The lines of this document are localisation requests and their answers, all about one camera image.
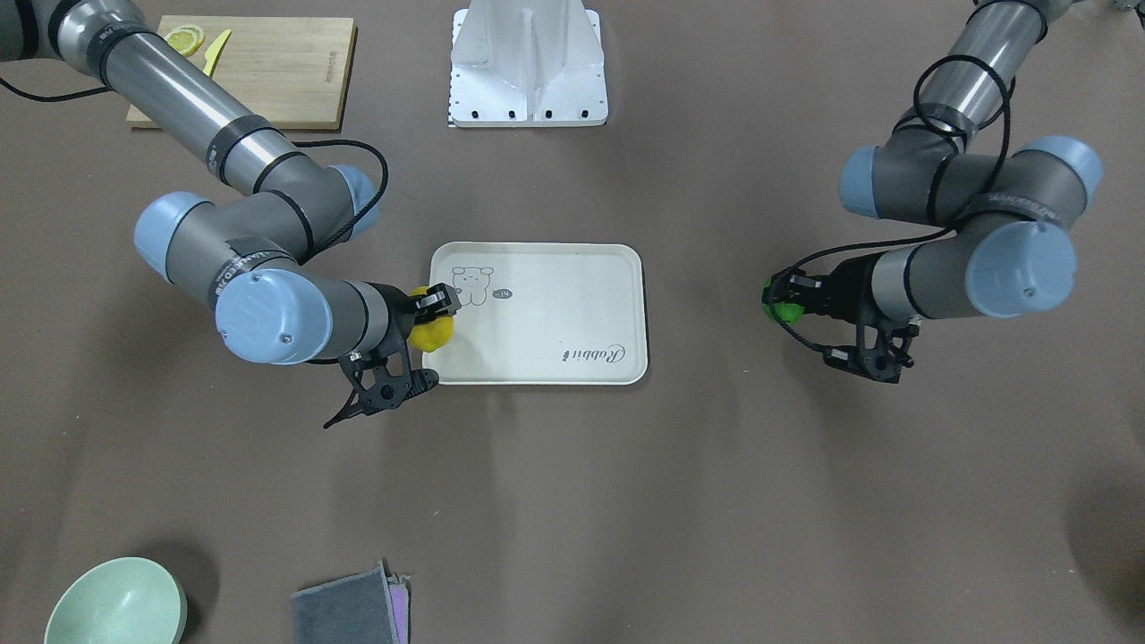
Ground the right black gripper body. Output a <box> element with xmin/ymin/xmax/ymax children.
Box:
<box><xmin>368</xmin><ymin>283</ymin><xmax>432</xmax><ymax>369</ymax></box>

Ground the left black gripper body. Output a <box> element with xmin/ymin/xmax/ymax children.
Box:
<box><xmin>785</xmin><ymin>256</ymin><xmax>882</xmax><ymax>321</ymax></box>

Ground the green lime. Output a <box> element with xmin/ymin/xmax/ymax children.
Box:
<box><xmin>760</xmin><ymin>281</ymin><xmax>805</xmax><ymax>325</ymax></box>

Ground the yellow lemon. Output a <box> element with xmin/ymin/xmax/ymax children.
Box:
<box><xmin>408</xmin><ymin>314</ymin><xmax>455</xmax><ymax>353</ymax></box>

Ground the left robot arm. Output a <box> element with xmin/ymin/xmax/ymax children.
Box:
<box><xmin>763</xmin><ymin>1</ymin><xmax>1103</xmax><ymax>335</ymax></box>

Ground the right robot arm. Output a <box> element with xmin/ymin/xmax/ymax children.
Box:
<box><xmin>3</xmin><ymin>1</ymin><xmax>461</xmax><ymax>364</ymax></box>

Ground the cream rabbit tray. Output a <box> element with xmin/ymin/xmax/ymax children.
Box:
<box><xmin>423</xmin><ymin>241</ymin><xmax>648</xmax><ymax>385</ymax></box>

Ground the wooden cutting board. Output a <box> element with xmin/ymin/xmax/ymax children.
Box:
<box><xmin>157</xmin><ymin>14</ymin><xmax>357</xmax><ymax>131</ymax></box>

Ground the grey folded cloth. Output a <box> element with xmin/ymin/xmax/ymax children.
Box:
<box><xmin>292</xmin><ymin>563</ymin><xmax>411</xmax><ymax>643</ymax></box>

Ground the yellow plastic knife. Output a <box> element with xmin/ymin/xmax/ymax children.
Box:
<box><xmin>203</xmin><ymin>29</ymin><xmax>232</xmax><ymax>77</ymax></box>

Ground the lemon slice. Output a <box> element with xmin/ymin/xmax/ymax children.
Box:
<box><xmin>165</xmin><ymin>24</ymin><xmax>205</xmax><ymax>57</ymax></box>

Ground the mint green bowl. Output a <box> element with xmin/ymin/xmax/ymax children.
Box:
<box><xmin>42</xmin><ymin>557</ymin><xmax>189</xmax><ymax>643</ymax></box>

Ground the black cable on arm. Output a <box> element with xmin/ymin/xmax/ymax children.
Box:
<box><xmin>771</xmin><ymin>54</ymin><xmax>1017</xmax><ymax>355</ymax></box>

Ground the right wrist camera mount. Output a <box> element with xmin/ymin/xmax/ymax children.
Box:
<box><xmin>323</xmin><ymin>351</ymin><xmax>440</xmax><ymax>429</ymax></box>

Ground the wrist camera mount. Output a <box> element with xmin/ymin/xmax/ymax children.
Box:
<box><xmin>323</xmin><ymin>351</ymin><xmax>440</xmax><ymax>429</ymax></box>
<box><xmin>823</xmin><ymin>319</ymin><xmax>921</xmax><ymax>384</ymax></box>

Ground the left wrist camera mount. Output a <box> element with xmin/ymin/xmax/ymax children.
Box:
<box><xmin>823</xmin><ymin>319</ymin><xmax>921</xmax><ymax>384</ymax></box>

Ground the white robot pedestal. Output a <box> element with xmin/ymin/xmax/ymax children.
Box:
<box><xmin>447</xmin><ymin>1</ymin><xmax>609</xmax><ymax>128</ymax></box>

